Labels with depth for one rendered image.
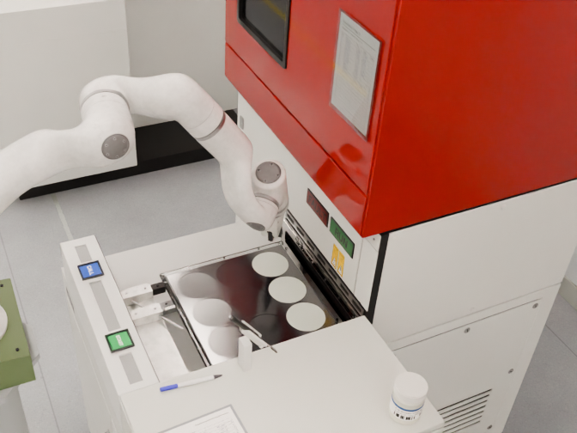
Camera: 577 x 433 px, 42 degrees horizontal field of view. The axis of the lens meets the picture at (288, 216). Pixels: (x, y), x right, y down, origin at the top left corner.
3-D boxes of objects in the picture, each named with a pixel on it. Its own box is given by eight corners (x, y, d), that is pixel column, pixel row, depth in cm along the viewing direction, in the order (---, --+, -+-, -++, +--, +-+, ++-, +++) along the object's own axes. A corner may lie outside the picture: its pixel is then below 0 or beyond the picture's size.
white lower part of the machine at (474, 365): (379, 298, 329) (410, 141, 278) (498, 447, 273) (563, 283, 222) (231, 346, 303) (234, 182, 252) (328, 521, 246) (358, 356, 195)
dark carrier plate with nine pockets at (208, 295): (281, 246, 216) (281, 244, 215) (339, 327, 192) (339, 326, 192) (166, 277, 203) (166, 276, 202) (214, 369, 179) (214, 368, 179)
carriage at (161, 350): (148, 295, 203) (148, 288, 201) (197, 396, 178) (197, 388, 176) (119, 304, 200) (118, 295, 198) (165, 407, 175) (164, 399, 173)
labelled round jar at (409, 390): (409, 394, 168) (416, 367, 162) (427, 419, 163) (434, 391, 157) (382, 405, 165) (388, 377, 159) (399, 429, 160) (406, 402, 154)
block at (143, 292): (148, 289, 201) (148, 282, 199) (153, 298, 198) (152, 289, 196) (119, 298, 197) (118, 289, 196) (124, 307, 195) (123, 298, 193)
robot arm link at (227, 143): (203, 163, 160) (278, 235, 180) (228, 104, 167) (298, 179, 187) (173, 165, 165) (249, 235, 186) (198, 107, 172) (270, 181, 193)
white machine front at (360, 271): (242, 179, 252) (245, 72, 227) (367, 350, 196) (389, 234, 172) (233, 181, 251) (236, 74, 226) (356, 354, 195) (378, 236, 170)
